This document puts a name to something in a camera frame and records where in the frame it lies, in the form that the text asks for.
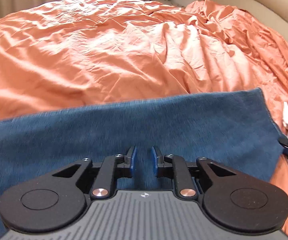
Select orange bed sheet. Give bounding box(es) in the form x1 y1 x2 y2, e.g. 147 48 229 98
0 0 288 240

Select blue denim pants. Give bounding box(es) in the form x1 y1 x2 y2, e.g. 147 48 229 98
0 88 283 236

